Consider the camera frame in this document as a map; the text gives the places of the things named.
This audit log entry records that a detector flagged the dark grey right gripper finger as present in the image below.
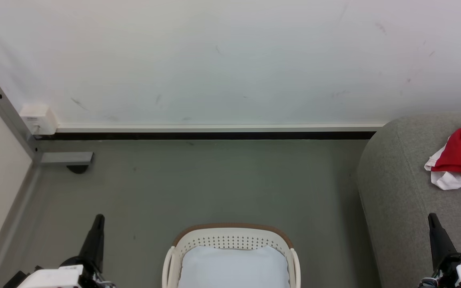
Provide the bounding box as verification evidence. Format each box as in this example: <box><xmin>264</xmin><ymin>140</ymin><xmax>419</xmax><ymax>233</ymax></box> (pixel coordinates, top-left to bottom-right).
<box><xmin>427</xmin><ymin>213</ymin><xmax>457</xmax><ymax>271</ymax></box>

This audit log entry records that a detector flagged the grey metal frame leg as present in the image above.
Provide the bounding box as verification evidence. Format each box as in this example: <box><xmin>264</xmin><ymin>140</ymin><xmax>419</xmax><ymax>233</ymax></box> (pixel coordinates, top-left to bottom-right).
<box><xmin>0</xmin><ymin>78</ymin><xmax>94</xmax><ymax>167</ymax></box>

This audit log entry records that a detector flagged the black skirting strip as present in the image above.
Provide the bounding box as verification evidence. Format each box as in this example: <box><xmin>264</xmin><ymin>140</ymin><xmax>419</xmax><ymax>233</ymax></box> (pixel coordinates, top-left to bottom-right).
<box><xmin>34</xmin><ymin>131</ymin><xmax>377</xmax><ymax>141</ymax></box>

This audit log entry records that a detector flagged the grey fabric sofa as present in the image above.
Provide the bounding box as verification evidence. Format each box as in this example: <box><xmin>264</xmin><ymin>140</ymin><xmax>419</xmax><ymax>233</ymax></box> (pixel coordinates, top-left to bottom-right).
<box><xmin>356</xmin><ymin>112</ymin><xmax>461</xmax><ymax>288</ymax></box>

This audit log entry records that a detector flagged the grey partition bottom rail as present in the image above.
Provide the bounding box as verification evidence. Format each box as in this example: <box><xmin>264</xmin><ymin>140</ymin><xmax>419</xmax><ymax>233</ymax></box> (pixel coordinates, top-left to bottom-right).
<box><xmin>0</xmin><ymin>165</ymin><xmax>42</xmax><ymax>288</ymax></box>

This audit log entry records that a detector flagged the white wall trim strip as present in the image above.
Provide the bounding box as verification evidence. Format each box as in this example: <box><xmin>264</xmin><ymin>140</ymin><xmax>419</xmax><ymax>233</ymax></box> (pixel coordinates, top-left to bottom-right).
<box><xmin>56</xmin><ymin>122</ymin><xmax>387</xmax><ymax>134</ymax></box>

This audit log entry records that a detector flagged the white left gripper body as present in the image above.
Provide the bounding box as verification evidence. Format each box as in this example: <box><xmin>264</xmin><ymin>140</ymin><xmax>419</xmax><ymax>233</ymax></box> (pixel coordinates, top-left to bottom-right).
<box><xmin>16</xmin><ymin>256</ymin><xmax>116</xmax><ymax>288</ymax></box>

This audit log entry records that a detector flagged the white laundry basket brown rim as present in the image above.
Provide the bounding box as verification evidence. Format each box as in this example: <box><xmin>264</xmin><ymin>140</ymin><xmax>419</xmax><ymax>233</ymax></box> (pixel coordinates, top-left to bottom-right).
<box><xmin>162</xmin><ymin>223</ymin><xmax>302</xmax><ymax>288</ymax></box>

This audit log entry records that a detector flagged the light blue cloth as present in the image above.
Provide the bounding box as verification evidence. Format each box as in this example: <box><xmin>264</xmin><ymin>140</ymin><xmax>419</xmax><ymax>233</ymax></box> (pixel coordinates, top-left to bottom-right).
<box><xmin>178</xmin><ymin>244</ymin><xmax>291</xmax><ymax>288</ymax></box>

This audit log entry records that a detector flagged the white wall junction box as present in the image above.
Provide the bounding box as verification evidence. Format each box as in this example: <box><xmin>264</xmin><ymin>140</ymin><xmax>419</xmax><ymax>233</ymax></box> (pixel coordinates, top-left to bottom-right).
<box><xmin>19</xmin><ymin>104</ymin><xmax>58</xmax><ymax>136</ymax></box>

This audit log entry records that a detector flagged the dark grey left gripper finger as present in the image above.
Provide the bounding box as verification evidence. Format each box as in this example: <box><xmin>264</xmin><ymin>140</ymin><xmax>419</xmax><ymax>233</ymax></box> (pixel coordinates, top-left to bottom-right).
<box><xmin>79</xmin><ymin>214</ymin><xmax>106</xmax><ymax>273</ymax></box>

